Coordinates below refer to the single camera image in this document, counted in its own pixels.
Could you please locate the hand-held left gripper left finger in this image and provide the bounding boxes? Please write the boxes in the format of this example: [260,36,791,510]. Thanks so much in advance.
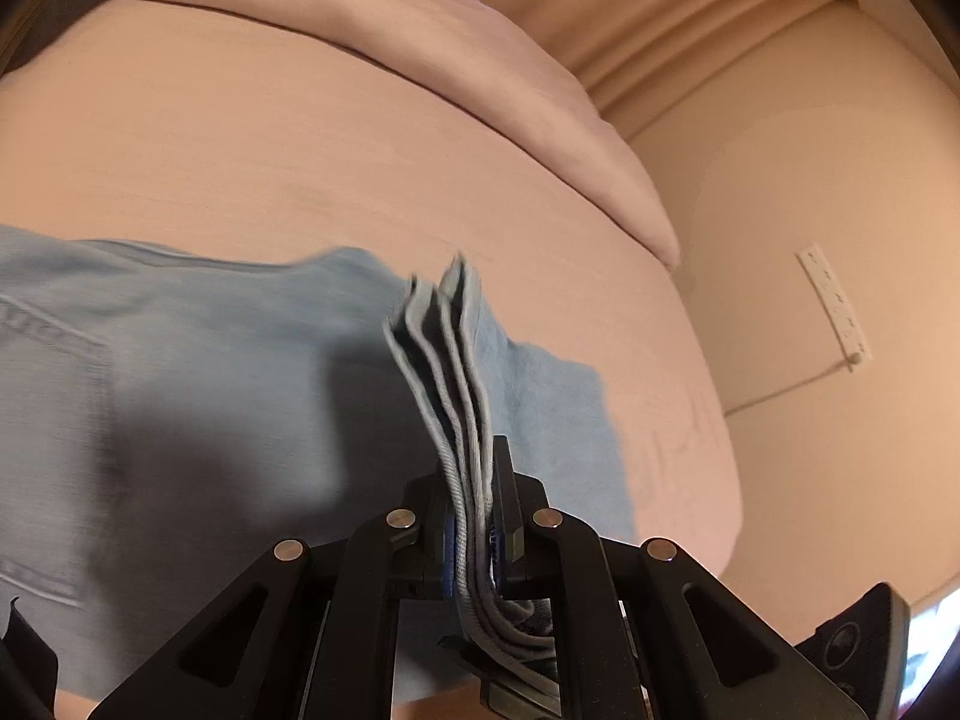
[86,474,458,720]

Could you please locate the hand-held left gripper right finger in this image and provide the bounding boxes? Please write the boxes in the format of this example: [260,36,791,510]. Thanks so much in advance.
[487,435,865,720]

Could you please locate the light blue denim pants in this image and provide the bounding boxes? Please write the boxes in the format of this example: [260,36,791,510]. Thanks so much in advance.
[0,223,638,720]

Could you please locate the white power strip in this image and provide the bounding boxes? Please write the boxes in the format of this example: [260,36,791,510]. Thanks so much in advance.
[796,241,872,373]

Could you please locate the pink duvet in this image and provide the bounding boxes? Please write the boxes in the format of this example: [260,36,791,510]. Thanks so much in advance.
[97,0,683,269]

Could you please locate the pink curtain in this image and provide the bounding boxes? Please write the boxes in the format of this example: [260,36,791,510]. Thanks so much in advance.
[465,0,857,145]

